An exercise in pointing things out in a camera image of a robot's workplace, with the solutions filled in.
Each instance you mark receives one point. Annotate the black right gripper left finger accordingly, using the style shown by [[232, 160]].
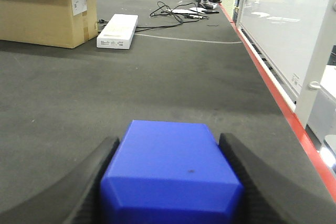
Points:
[[72, 199]]

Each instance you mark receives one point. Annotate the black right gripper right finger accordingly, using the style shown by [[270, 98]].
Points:
[[269, 196]]

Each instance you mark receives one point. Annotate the blue plastic block part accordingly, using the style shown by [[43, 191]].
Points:
[[169, 172]]

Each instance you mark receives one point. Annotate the long white carton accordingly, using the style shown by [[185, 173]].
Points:
[[118, 32]]

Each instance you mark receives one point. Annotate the white whiteboard panel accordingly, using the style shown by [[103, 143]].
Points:
[[296, 37]]

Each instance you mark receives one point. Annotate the large cardboard box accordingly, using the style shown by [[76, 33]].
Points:
[[56, 23]]

